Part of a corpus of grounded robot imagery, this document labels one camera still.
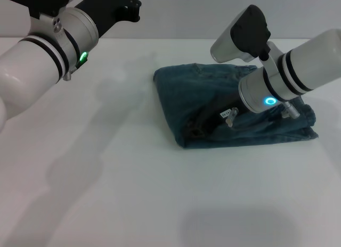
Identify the silver right wrist mount bracket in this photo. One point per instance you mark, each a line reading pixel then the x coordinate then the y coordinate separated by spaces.
pixel 271 63

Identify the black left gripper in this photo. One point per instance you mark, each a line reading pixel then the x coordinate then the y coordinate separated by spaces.
pixel 106 9

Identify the white tablecloth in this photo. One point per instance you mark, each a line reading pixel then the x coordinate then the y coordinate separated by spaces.
pixel 133 177

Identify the blue denim shorts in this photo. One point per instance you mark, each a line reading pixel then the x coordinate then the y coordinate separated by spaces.
pixel 181 97

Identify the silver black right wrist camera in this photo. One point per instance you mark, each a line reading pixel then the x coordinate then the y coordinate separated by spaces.
pixel 239 36

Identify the silver wrist mount bracket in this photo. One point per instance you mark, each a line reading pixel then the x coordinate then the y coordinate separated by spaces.
pixel 53 23
pixel 271 63

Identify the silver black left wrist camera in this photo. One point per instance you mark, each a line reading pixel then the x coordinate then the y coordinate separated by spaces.
pixel 40 3

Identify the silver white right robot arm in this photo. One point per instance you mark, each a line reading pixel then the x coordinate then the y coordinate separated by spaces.
pixel 293 71

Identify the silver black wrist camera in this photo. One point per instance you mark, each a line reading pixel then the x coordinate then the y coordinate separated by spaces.
pixel 40 3
pixel 239 36

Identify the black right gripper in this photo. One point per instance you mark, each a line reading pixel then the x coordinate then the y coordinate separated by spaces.
pixel 223 111

